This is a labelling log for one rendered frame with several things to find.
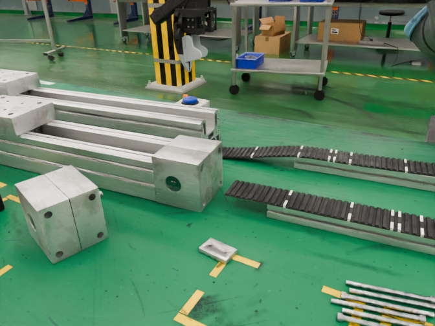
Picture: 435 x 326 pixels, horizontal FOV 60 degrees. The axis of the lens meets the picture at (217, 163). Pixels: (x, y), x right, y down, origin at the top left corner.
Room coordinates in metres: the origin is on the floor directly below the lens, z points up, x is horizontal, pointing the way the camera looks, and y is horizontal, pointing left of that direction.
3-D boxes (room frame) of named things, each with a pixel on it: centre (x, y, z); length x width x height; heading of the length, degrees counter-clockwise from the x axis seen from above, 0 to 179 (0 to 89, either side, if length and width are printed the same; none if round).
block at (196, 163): (0.62, 0.05, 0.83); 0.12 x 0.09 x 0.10; 155
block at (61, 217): (0.50, 0.24, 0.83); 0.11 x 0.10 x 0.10; 131
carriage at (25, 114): (0.79, 0.46, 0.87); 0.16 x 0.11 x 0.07; 65
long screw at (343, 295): (0.33, -0.20, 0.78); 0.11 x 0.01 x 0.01; 72
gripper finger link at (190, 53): (0.94, 0.06, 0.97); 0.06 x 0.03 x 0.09; 65
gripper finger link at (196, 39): (0.97, 0.04, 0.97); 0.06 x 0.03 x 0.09; 65
